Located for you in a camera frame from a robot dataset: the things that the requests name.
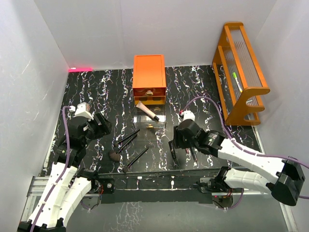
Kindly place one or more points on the large fluffy powder brush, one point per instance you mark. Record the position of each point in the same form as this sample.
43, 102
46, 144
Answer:
115, 155

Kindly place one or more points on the aluminium mounting rail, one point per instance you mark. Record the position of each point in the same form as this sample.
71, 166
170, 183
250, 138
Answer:
154, 187

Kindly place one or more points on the orange drawer cabinet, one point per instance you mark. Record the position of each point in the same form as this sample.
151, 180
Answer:
149, 71

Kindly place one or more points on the dark eyeliner pencil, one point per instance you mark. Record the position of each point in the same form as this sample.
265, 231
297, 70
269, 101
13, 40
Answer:
193, 153

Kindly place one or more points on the black makeup tube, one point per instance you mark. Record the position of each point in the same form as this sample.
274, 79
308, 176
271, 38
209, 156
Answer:
172, 150

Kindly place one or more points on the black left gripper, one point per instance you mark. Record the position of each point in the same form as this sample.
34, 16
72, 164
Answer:
105, 126

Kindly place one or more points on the thin black makeup brush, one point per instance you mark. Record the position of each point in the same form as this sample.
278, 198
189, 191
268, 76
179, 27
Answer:
116, 143

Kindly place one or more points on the small black makeup brush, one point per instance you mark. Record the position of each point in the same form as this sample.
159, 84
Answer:
127, 167

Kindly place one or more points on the orange wooden shelf rack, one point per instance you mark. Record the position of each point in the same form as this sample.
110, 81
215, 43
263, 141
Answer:
234, 53

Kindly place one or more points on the green marker pen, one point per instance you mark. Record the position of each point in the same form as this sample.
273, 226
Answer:
237, 82

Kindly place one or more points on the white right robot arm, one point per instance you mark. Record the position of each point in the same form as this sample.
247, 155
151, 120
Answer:
282, 178

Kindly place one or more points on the pink tape strip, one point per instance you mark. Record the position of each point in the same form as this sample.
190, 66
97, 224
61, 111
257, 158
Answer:
76, 70

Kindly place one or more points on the clear acrylic drawer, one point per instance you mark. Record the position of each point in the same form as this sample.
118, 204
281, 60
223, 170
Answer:
142, 121
151, 91

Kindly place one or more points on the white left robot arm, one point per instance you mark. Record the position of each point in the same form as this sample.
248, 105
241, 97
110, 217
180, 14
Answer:
67, 184

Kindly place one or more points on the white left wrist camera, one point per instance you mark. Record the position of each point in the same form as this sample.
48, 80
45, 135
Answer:
82, 109

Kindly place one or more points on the pink lip gloss tube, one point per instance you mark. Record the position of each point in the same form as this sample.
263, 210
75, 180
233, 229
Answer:
146, 110

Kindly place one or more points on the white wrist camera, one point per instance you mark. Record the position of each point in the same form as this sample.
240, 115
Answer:
187, 115
82, 109

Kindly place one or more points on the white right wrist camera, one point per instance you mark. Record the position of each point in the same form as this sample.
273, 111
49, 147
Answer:
187, 115

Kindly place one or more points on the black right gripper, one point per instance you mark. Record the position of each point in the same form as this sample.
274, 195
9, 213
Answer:
178, 142

